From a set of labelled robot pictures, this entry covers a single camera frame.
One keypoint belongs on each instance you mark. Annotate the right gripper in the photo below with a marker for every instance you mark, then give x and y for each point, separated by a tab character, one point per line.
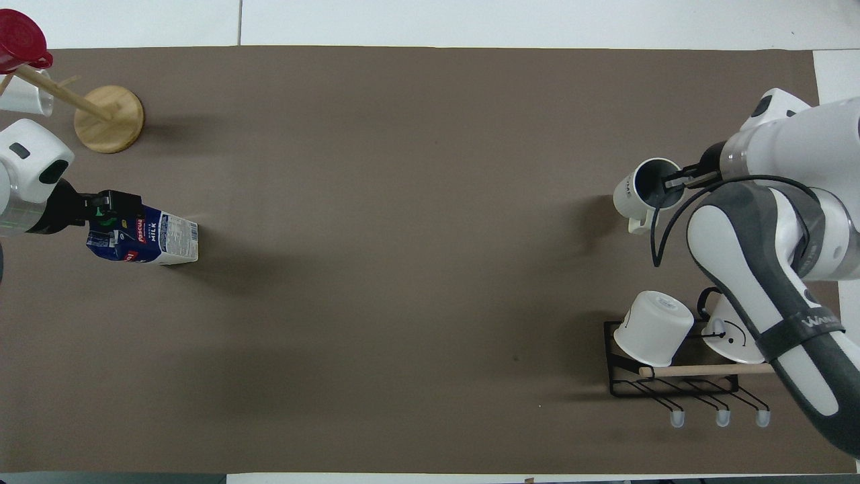
709	167

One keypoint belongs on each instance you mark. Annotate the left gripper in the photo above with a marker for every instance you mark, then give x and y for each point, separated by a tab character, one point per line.
64	208

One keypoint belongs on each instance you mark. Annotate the white cup grey inside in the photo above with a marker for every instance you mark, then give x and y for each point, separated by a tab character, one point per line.
635	191

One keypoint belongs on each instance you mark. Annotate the blue white milk carton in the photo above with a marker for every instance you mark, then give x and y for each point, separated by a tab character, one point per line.
168	236

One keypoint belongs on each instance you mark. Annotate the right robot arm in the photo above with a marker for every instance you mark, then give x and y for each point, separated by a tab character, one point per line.
746	269

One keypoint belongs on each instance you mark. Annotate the plain white cup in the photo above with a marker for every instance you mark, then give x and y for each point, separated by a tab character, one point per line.
23	97

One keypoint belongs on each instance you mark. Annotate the white smiley face cup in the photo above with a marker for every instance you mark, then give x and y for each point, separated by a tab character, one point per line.
729	336

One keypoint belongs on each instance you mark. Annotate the white ribbed-base cup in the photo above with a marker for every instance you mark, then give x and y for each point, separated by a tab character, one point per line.
653	328

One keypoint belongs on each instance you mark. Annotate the red cup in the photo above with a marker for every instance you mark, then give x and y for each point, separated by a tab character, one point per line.
19	39

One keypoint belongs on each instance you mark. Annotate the wooden mug tree stand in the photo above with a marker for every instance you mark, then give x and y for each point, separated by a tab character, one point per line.
111	121

